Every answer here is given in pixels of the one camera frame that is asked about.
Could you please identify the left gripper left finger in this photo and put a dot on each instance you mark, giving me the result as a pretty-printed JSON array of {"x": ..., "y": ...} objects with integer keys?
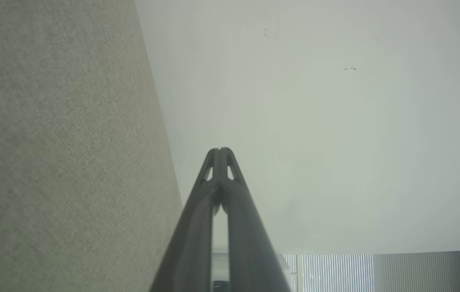
[{"x": 189, "y": 251}]

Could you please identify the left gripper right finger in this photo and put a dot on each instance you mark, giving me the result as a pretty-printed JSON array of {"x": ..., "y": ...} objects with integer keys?
[{"x": 250, "y": 259}]

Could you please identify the white vertical window blinds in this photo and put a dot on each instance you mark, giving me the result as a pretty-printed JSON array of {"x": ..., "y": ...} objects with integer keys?
[{"x": 335, "y": 273}]

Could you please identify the beige fabric sofa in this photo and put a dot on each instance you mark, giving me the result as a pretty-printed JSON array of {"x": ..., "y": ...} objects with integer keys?
[{"x": 59, "y": 154}]

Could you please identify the grey ribbed wall panel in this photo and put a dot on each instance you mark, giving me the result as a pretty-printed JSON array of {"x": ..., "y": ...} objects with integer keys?
[{"x": 416, "y": 271}]

